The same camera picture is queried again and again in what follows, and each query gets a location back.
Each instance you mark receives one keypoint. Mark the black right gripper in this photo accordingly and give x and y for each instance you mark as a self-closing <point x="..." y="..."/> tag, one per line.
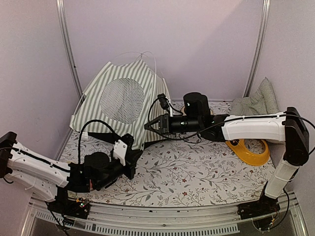
<point x="165" y="127"/>

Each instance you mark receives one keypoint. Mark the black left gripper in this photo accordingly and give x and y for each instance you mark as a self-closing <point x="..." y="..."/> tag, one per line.
<point x="131" y="159"/>

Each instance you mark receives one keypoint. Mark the green striped pet tent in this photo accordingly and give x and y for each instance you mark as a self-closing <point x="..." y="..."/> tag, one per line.
<point x="124" y="97"/>

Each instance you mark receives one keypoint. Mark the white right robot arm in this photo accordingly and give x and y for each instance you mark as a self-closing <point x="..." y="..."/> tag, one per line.
<point x="286" y="128"/>

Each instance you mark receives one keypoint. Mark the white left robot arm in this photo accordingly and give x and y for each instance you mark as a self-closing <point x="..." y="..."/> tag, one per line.
<point x="46" y="177"/>

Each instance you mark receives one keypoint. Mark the yellow double pet bowl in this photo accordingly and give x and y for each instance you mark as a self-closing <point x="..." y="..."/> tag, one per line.
<point x="254" y="159"/>

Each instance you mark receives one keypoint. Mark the floral table mat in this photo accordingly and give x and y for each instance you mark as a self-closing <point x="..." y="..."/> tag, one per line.
<point x="186" y="174"/>

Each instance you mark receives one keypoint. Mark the green checked cushion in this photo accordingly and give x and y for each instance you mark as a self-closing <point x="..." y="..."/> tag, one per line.
<point x="262" y="102"/>

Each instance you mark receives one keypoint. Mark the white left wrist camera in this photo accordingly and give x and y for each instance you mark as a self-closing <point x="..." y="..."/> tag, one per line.
<point x="119" y="151"/>

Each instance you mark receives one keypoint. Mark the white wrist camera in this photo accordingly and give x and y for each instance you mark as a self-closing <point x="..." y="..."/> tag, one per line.
<point x="164" y="103"/>
<point x="119" y="151"/>

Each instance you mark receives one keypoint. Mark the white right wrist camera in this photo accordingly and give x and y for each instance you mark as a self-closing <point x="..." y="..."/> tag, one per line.
<point x="164" y="103"/>

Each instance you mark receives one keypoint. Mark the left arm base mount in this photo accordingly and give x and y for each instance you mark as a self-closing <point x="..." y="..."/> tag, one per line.
<point x="62" y="204"/>

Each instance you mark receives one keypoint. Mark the front aluminium rail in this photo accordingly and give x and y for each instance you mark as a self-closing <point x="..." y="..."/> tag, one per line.
<point x="220" y="220"/>

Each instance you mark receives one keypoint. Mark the aluminium frame post right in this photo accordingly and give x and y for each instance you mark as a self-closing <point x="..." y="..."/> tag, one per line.
<point x="259" y="46"/>

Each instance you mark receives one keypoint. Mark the aluminium frame post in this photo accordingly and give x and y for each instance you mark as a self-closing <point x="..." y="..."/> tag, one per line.
<point x="68" y="48"/>
<point x="259" y="46"/>

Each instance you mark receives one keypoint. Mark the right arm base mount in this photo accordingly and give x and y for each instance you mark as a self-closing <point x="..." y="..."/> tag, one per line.
<point x="257" y="208"/>

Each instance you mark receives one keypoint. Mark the aluminium frame post left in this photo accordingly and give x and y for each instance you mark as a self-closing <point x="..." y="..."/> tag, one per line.
<point x="68" y="48"/>

